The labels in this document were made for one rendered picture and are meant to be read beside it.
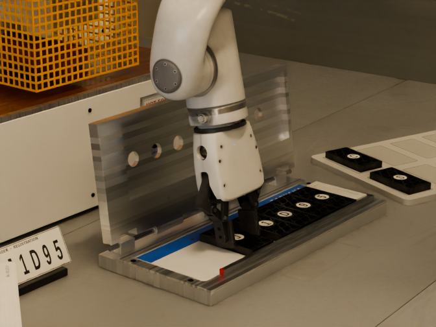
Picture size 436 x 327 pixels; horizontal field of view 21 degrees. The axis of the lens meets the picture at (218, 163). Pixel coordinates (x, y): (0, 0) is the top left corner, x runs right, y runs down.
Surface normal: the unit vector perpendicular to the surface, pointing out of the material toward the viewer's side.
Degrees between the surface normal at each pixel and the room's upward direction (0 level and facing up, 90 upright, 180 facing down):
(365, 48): 90
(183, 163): 83
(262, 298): 0
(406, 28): 90
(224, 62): 79
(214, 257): 0
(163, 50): 85
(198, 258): 0
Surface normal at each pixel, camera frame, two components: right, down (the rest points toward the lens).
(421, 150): 0.00, -0.95
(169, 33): -0.52, 0.12
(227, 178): 0.71, 0.00
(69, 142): 0.77, 0.20
